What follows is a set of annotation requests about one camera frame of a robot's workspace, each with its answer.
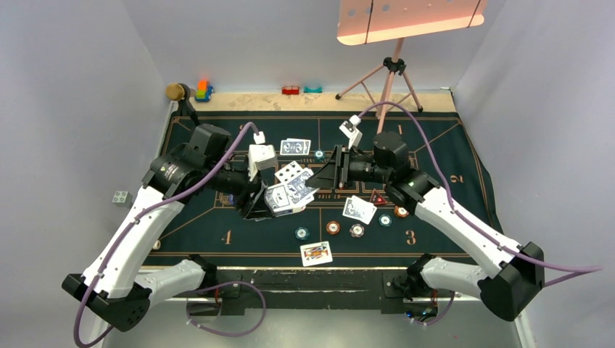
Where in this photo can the grey toy brick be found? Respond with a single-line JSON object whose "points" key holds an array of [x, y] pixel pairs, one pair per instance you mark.
{"points": [[122, 199]]}

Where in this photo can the black microphone stand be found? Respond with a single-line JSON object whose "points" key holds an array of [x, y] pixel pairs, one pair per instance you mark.
{"points": [[186, 109]]}

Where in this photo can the face-down cards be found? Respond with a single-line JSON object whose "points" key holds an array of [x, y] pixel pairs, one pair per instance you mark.
{"points": [[295, 147]]}

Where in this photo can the card of deck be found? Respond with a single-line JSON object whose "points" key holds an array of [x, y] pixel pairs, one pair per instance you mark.
{"points": [[297, 187]]}

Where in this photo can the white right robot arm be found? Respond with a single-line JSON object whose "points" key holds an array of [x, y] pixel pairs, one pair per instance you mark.
{"points": [[507, 275]]}

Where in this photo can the red toy block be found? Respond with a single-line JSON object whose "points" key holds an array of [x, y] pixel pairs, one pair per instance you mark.
{"points": [[290, 90]]}

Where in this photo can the face-up spades card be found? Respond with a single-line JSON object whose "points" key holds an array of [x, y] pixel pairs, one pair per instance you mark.
{"points": [[289, 173]]}

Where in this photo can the teal toy block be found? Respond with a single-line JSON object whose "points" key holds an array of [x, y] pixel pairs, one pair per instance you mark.
{"points": [[312, 90]]}

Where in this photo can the orange poker chip stack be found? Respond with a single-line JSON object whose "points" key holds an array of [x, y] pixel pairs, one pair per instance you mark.
{"points": [[333, 227]]}

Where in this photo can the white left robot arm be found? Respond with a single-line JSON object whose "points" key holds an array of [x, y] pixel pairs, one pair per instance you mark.
{"points": [[212, 159]]}

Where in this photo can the green poker chip stack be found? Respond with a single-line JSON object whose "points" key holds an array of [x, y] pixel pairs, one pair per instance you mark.
{"points": [[302, 233]]}

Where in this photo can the red triangle marker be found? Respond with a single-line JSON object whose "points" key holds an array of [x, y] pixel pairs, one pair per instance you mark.
{"points": [[377, 198]]}

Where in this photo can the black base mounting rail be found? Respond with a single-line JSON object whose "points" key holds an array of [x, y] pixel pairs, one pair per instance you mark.
{"points": [[384, 289]]}

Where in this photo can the face-down card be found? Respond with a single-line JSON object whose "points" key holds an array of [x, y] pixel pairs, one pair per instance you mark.
{"points": [[359, 209]]}

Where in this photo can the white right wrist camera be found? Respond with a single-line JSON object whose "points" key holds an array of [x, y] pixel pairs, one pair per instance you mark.
{"points": [[350, 129]]}

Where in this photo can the colourful toy block stack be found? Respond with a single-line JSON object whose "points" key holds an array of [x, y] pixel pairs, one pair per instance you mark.
{"points": [[204, 91]]}

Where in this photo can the blue playing card deck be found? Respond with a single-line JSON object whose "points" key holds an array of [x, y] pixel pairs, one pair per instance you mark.
{"points": [[277, 198]]}

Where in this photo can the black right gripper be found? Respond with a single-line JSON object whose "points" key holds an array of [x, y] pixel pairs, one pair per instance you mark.
{"points": [[336, 174]]}

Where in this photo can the pink white poker chip stack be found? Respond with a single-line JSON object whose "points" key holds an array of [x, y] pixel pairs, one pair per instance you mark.
{"points": [[357, 230]]}

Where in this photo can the pink tripod stand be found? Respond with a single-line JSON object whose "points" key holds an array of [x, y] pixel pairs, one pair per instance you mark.
{"points": [[395, 66]]}

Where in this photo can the face-up king card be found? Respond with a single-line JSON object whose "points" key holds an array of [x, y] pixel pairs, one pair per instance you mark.
{"points": [[316, 254]]}

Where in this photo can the green poker table mat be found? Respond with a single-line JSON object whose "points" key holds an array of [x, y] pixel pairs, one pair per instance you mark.
{"points": [[210, 226]]}

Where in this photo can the pink perforated board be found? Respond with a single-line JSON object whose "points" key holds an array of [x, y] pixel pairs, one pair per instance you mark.
{"points": [[365, 22]]}

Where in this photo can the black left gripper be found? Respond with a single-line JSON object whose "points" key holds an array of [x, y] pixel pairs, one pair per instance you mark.
{"points": [[256, 204]]}

